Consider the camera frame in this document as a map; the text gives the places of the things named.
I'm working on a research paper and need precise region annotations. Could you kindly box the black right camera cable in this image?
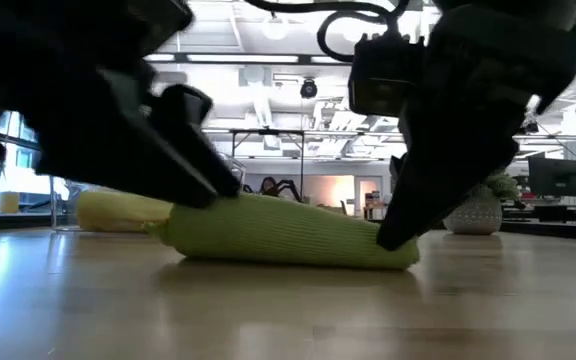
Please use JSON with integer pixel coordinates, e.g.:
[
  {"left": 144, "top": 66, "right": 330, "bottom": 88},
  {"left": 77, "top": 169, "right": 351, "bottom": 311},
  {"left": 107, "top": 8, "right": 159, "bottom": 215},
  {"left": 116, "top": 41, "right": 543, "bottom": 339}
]
[{"left": 245, "top": 0, "right": 413, "bottom": 65}]

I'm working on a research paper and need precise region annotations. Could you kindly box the black overhead rig camera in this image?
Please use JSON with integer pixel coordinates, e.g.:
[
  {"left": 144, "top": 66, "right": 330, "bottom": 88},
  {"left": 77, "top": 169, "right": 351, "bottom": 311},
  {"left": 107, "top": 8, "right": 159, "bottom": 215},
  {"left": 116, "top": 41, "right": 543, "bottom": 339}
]
[{"left": 299, "top": 77, "right": 319, "bottom": 100}]

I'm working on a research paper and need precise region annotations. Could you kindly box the yellow microfiber towel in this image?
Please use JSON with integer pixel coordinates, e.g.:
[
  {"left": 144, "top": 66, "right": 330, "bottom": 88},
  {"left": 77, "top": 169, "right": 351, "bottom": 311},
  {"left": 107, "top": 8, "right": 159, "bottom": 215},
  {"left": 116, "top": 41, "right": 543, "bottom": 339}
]
[{"left": 75, "top": 188, "right": 175, "bottom": 234}]

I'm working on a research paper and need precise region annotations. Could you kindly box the black overhead crossbar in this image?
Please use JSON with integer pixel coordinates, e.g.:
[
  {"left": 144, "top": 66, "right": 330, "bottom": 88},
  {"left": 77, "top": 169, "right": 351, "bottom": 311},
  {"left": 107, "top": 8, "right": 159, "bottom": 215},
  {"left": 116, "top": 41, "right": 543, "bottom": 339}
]
[{"left": 145, "top": 52, "right": 576, "bottom": 70}]

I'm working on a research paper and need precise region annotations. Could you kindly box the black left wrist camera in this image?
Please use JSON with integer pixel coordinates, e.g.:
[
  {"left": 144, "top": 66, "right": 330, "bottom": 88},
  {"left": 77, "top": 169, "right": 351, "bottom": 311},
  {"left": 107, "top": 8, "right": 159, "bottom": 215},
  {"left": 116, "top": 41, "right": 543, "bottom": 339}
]
[{"left": 132, "top": 0, "right": 195, "bottom": 57}]

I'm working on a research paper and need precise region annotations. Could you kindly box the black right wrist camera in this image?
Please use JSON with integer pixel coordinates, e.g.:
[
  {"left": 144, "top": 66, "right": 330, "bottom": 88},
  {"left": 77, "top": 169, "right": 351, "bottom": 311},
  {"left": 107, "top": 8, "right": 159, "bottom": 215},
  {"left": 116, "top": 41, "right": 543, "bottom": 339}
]
[{"left": 347, "top": 33, "right": 425, "bottom": 119}]

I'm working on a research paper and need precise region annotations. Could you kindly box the black computer monitor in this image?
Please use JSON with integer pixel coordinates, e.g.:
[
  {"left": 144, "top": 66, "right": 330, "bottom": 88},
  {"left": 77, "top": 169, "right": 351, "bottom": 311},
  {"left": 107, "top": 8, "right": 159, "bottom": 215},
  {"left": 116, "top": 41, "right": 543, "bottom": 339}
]
[{"left": 526, "top": 156, "right": 576, "bottom": 199}]

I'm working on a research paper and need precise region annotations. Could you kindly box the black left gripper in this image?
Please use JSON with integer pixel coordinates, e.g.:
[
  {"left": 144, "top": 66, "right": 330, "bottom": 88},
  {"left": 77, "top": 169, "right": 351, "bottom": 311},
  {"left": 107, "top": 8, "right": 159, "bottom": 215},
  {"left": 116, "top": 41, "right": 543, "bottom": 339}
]
[{"left": 0, "top": 44, "right": 243, "bottom": 210}]

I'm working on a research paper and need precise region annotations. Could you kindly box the black background rig frame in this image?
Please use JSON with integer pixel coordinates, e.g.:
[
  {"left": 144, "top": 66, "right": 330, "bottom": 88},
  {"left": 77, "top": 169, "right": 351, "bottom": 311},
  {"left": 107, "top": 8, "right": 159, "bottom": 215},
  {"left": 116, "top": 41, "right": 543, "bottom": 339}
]
[{"left": 200, "top": 127, "right": 576, "bottom": 194}]

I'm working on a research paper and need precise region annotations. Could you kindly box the black background chair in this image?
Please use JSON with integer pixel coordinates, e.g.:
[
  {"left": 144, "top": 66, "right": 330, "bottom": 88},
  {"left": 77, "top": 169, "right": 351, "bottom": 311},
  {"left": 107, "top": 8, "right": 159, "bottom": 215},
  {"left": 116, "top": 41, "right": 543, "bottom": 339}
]
[{"left": 241, "top": 175, "right": 303, "bottom": 202}]

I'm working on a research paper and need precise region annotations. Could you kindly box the green microfiber towel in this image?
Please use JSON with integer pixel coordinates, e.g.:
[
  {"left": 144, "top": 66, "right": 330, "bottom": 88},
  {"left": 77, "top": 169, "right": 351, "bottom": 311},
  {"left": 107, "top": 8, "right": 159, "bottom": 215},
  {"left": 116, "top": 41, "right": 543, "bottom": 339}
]
[{"left": 142, "top": 192, "right": 422, "bottom": 272}]

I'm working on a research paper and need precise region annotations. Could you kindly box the artificial green potted plant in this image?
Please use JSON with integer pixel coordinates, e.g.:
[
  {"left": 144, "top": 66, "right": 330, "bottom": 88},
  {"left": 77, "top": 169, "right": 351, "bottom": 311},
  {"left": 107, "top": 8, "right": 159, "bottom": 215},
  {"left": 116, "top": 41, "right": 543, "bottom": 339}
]
[{"left": 442, "top": 168, "right": 523, "bottom": 236}]

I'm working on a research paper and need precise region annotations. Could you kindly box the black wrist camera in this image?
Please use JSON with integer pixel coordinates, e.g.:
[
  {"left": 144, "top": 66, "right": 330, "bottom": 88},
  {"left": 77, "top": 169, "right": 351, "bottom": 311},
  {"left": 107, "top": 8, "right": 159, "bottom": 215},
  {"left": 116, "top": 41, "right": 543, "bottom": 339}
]
[
  {"left": 347, "top": 33, "right": 425, "bottom": 119},
  {"left": 132, "top": 0, "right": 195, "bottom": 57}
]

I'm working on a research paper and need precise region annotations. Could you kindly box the large glass window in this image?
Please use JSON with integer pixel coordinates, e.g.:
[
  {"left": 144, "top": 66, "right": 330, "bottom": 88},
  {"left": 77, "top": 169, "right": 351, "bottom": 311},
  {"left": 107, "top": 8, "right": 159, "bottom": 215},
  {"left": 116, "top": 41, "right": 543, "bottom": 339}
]
[{"left": 0, "top": 109, "right": 69, "bottom": 214}]

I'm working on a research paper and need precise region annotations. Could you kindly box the small background table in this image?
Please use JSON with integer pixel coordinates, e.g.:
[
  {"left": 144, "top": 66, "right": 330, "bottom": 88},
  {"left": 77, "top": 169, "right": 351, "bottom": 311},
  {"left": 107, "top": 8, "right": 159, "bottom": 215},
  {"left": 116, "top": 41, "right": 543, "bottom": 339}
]
[{"left": 361, "top": 190, "right": 388, "bottom": 221}]

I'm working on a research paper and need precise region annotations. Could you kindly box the yellow cup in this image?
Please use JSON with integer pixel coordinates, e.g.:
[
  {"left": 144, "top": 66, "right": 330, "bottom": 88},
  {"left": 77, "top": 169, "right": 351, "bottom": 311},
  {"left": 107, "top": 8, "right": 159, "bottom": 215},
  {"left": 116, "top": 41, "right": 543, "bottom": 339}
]
[{"left": 0, "top": 192, "right": 20, "bottom": 215}]

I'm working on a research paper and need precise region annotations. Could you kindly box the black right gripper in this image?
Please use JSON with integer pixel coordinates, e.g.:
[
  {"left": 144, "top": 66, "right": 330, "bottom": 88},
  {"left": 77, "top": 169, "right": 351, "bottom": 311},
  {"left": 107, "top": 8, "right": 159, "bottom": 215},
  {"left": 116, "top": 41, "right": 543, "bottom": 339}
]
[{"left": 375, "top": 4, "right": 576, "bottom": 252}]

